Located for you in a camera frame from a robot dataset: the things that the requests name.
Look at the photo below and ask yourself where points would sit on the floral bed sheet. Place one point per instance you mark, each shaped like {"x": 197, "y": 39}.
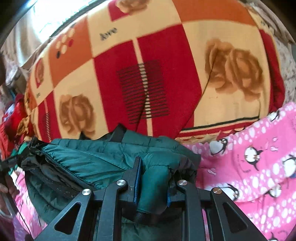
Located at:
{"x": 284, "y": 42}

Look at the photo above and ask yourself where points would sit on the red orange rose blanket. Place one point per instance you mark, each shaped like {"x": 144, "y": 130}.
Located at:
{"x": 181, "y": 69}

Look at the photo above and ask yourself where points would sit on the dark green puffer jacket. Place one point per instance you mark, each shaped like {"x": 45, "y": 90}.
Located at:
{"x": 56, "y": 172}

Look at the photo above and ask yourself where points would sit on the red clothes pile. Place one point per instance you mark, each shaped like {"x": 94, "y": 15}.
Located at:
{"x": 16, "y": 127}

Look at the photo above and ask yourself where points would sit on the pink penguin quilt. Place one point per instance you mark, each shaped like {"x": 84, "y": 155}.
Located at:
{"x": 256, "y": 169}

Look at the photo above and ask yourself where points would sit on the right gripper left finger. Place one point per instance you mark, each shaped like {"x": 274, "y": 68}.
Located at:
{"x": 132, "y": 189}

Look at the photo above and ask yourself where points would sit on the person's left hand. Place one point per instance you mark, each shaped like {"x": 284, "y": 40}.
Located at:
{"x": 8, "y": 195}

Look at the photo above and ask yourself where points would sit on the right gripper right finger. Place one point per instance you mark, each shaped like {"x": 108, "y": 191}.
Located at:
{"x": 176, "y": 197}

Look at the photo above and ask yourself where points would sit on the beige curtain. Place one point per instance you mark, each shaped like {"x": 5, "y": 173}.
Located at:
{"x": 23, "y": 44}

